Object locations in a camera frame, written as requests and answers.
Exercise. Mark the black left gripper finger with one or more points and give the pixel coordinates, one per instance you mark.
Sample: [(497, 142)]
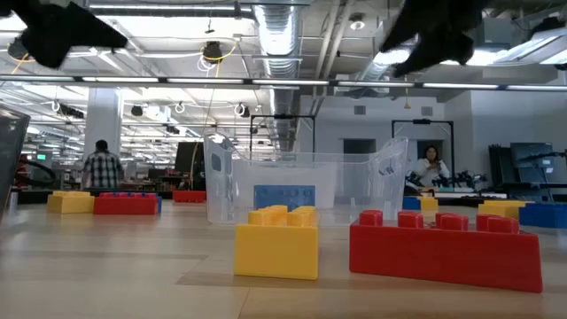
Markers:
[(44, 35), (88, 31)]

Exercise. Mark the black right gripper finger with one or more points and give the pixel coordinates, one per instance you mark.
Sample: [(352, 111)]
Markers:
[(416, 22), (452, 35)]

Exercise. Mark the small yellow building block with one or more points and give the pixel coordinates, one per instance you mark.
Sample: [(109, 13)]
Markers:
[(274, 252), (429, 204), (71, 204)]

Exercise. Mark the long red building block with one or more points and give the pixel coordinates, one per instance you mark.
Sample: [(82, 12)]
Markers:
[(443, 257), (124, 206)]

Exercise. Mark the long yellow building block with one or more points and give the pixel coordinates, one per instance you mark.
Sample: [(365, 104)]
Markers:
[(498, 210)]

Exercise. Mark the small red building block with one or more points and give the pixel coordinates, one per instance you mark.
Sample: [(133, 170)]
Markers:
[(189, 196)]

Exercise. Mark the bright ceiling light panel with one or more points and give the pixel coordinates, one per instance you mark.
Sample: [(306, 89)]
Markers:
[(483, 57)]

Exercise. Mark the round white ceiling fixture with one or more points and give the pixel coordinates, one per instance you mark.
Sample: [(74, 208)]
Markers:
[(357, 25)]

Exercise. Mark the white square pillar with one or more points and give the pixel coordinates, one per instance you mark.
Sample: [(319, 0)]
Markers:
[(102, 115)]

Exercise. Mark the dark ceiling pipe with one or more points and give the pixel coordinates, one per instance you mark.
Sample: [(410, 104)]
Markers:
[(177, 12)]

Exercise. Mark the grey translucent plastic bin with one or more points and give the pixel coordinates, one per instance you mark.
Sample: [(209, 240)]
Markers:
[(9, 146)]

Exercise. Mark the dark door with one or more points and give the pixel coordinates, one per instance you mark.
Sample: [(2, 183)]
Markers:
[(359, 146)]

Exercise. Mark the person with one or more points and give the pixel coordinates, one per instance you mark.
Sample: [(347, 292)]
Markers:
[(103, 170), (432, 170)]

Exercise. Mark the red background equipment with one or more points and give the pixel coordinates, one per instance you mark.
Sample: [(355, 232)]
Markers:
[(24, 170)]

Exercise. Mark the dark computer monitor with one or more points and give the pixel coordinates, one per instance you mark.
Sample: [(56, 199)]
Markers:
[(527, 153)]

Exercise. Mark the small black background robot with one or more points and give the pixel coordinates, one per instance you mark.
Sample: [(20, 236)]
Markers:
[(465, 179)]

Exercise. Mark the black upright panel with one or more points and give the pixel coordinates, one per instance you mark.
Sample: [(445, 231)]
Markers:
[(186, 159)]

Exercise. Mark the white background table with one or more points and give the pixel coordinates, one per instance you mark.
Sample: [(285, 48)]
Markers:
[(487, 195)]

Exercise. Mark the silver metal cylinder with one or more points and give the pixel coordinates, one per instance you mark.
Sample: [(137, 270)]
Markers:
[(12, 199)]

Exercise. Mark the clear plastic bin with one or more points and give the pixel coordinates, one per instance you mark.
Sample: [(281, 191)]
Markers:
[(354, 177)]

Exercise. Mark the black desk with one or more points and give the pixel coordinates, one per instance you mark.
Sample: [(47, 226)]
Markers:
[(531, 186)]

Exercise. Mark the black hanging ceiling camera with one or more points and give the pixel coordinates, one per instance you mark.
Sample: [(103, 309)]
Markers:
[(13, 49), (212, 51)]

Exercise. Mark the silver round air duct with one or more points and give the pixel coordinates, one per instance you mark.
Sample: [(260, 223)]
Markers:
[(376, 71), (277, 35)]

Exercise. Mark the grey wall vent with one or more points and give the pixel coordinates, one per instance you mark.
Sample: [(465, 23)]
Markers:
[(426, 111), (360, 110)]

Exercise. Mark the long horizontal light rail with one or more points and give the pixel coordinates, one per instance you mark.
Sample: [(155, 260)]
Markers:
[(288, 82)]

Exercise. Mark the black table edge rail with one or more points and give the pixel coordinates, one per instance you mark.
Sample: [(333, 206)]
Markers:
[(31, 196)]

